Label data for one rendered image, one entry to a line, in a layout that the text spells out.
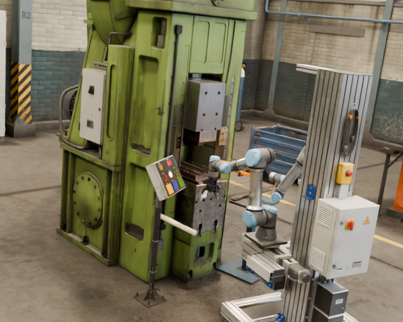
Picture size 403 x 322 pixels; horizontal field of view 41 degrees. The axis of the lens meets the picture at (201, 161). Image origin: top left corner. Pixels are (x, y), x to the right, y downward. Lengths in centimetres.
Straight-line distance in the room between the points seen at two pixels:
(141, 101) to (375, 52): 823
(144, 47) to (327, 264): 226
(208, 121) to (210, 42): 66
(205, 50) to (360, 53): 810
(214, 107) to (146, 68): 66
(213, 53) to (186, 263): 183
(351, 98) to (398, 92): 850
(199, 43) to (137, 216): 159
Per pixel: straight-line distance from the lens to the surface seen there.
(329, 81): 355
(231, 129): 502
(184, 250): 485
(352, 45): 1260
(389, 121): 1213
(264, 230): 385
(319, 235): 360
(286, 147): 837
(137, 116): 473
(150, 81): 461
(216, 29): 470
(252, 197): 371
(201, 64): 461
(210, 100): 454
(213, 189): 409
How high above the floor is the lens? 225
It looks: 14 degrees down
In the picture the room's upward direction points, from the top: 6 degrees clockwise
